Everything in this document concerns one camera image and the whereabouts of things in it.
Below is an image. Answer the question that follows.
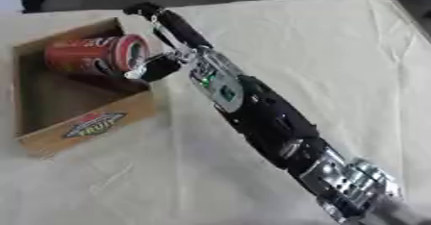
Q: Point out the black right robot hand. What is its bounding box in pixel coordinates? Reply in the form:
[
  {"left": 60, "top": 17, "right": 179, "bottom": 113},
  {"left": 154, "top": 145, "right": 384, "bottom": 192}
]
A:
[{"left": 92, "top": 1, "right": 216, "bottom": 83}]

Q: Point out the red white cylindrical bottle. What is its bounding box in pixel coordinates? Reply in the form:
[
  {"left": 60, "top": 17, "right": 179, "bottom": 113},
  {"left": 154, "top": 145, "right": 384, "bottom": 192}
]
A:
[{"left": 41, "top": 34, "right": 152, "bottom": 76}]

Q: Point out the tan cardboard box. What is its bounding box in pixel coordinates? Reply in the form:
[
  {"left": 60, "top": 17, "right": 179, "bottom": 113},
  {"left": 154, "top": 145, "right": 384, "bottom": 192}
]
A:
[{"left": 10, "top": 16, "right": 159, "bottom": 158}]

